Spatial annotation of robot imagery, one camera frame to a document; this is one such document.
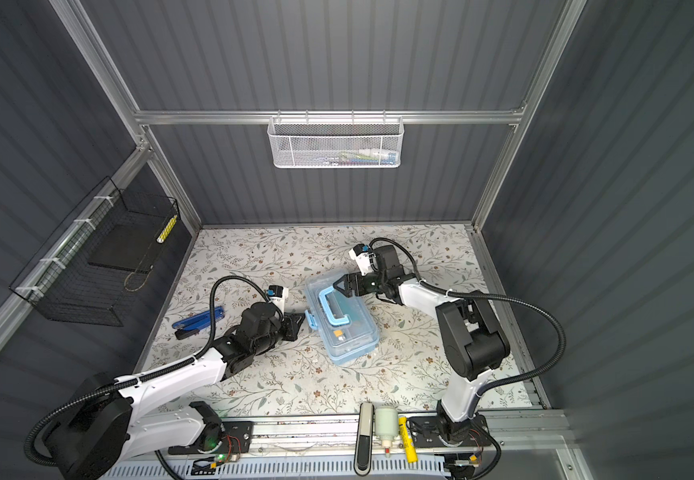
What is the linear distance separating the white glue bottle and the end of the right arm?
0.28 m

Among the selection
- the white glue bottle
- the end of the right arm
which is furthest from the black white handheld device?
the end of the right arm

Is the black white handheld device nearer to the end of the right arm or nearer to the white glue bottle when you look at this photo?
the white glue bottle

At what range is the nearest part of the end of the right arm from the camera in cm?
72

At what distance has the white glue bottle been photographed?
693mm
